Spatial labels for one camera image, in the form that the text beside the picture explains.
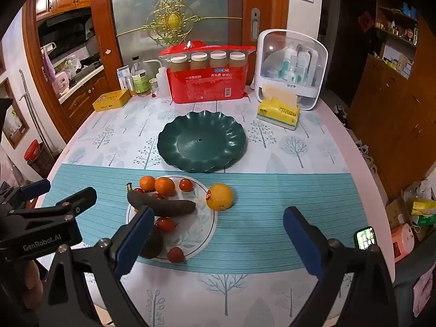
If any yellow flat box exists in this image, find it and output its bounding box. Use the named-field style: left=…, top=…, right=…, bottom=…
left=92, top=89, right=131, bottom=112

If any pink small appliance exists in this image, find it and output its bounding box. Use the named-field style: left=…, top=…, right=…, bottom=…
left=390, top=224, right=415, bottom=263

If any green and yellow packet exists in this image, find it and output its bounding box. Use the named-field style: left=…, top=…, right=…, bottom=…
left=407, top=198, right=436, bottom=227

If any teal striped placemat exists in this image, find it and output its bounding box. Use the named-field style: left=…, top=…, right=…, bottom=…
left=34, top=163, right=372, bottom=275

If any yellow tissue pack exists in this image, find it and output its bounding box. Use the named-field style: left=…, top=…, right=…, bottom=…
left=256, top=87, right=301, bottom=131

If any person's left hand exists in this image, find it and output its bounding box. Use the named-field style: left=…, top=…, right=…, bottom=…
left=20, top=258, right=46, bottom=302

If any black range hood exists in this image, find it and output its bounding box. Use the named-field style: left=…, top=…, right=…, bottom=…
left=37, top=7, right=93, bottom=31

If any smart watch with lit screen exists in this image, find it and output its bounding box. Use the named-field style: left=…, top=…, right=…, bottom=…
left=353, top=226, right=379, bottom=251

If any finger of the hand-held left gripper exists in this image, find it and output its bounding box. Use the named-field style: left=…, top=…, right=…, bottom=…
left=8, top=187, right=98, bottom=222
left=0, top=179, right=52, bottom=209

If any brown wooden cabinet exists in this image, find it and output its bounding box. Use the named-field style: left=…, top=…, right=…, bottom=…
left=349, top=17, right=436, bottom=198

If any gold door ornament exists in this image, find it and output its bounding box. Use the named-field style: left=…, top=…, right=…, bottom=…
left=116, top=0, right=244, bottom=46

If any dark avocado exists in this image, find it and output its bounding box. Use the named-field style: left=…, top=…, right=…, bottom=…
left=139, top=225, right=165, bottom=259

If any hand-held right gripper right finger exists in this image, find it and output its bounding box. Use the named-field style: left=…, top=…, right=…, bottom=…
left=283, top=206, right=399, bottom=327

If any wrinkled red date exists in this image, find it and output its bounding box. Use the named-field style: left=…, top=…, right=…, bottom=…
left=166, top=247, right=186, bottom=264

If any red paper cup package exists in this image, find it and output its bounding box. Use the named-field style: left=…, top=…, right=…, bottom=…
left=158, top=41, right=257, bottom=104

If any large orange with red sticker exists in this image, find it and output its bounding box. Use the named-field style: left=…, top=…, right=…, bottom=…
left=206, top=183, right=234, bottom=211

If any wooden wall shelf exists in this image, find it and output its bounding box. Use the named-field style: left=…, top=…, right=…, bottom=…
left=375, top=0, right=419, bottom=79

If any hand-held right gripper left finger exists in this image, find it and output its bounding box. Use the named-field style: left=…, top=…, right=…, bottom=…
left=37, top=205, right=155, bottom=327

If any silver door handle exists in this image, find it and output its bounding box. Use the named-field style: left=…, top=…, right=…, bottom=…
left=251, top=7, right=260, bottom=40

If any green label glass bottle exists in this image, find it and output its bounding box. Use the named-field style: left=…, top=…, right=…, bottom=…
left=131, top=56, right=151, bottom=96

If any white and blue carton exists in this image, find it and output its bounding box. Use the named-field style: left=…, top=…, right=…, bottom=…
left=117, top=65, right=132, bottom=91

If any overripe dark banana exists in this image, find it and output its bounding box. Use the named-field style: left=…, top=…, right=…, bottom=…
left=126, top=183, right=197, bottom=217

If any white cosmetics storage box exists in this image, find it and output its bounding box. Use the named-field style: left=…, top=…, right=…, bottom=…
left=254, top=29, right=328, bottom=111

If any dark green scalloped plate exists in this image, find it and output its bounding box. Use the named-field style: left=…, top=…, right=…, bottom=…
left=157, top=111, right=246, bottom=173

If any white squeeze bottle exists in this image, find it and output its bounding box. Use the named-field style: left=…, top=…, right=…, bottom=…
left=143, top=59, right=171, bottom=98

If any white leaf-print plate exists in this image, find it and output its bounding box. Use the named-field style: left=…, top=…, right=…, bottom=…
left=125, top=176, right=219, bottom=264

